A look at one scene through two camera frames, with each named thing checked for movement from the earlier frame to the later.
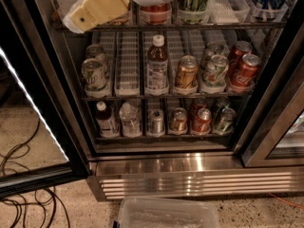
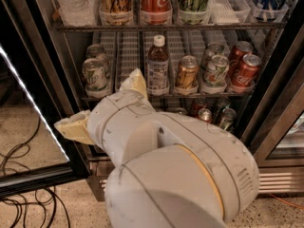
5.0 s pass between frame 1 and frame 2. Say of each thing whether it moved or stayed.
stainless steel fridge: stayed
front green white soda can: stayed
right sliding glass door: stayed
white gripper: moved
